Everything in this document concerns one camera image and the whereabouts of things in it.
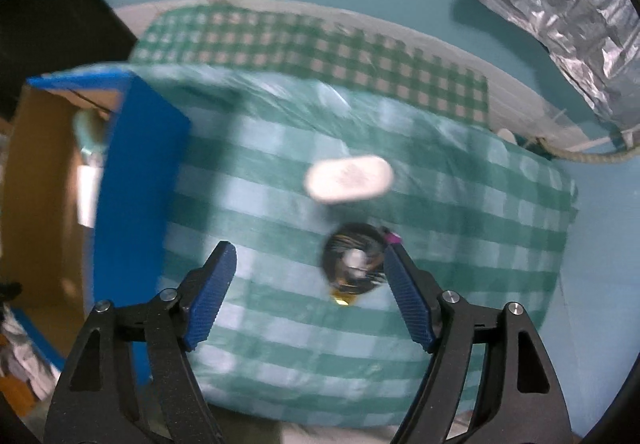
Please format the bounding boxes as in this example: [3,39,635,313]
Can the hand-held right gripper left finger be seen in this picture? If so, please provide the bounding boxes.
[44,241,238,444]

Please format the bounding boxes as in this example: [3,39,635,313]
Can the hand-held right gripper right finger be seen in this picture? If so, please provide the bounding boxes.
[382,244,573,444]

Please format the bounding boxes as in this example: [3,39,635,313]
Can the black round spool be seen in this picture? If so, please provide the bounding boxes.
[321,223,402,307]

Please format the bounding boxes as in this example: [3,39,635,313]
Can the blue cardboard box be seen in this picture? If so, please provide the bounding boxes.
[0,63,193,385]

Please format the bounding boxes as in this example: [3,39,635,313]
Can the green checkered tablecloth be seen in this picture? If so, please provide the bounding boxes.
[127,2,578,425]

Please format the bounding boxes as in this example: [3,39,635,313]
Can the white oval case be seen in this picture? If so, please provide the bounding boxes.
[305,155,394,201]

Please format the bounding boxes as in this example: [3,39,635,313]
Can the pile of clutter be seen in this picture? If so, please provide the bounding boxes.
[0,281,66,421]

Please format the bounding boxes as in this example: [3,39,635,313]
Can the black cloth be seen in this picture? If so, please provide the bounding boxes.
[0,0,138,121]

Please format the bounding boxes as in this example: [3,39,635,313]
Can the beige braided rope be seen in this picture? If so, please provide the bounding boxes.
[520,137,640,166]

